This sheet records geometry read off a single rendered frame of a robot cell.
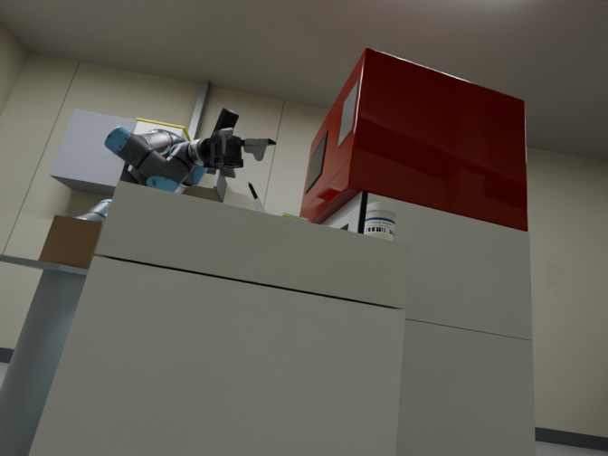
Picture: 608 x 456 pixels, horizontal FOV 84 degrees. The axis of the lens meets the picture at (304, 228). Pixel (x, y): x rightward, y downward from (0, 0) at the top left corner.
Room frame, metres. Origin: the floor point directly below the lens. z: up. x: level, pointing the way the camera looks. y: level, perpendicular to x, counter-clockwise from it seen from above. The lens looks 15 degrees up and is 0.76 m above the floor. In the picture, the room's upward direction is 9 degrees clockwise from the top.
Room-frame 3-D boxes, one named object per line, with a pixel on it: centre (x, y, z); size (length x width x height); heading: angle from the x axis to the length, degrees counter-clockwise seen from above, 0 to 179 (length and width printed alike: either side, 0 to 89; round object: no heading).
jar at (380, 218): (0.78, -0.18, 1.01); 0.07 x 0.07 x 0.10
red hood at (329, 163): (1.54, -0.41, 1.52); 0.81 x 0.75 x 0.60; 12
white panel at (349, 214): (1.48, -0.10, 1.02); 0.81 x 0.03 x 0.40; 12
